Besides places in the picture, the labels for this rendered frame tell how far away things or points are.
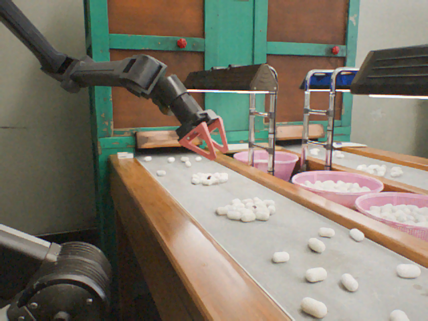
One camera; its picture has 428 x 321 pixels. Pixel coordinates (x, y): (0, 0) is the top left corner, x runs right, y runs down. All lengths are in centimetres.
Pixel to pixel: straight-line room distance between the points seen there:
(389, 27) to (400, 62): 304
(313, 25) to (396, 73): 147
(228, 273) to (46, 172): 203
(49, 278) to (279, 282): 35
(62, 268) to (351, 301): 43
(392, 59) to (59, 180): 220
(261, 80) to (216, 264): 51
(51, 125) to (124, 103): 91
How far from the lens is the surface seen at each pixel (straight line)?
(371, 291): 65
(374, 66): 64
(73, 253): 64
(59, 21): 250
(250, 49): 184
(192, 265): 63
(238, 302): 54
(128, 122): 166
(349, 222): 88
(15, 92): 248
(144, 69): 82
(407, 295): 67
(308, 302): 56
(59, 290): 58
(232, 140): 180
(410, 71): 59
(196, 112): 80
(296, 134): 191
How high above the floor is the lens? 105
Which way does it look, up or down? 11 degrees down
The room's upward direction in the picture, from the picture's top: straight up
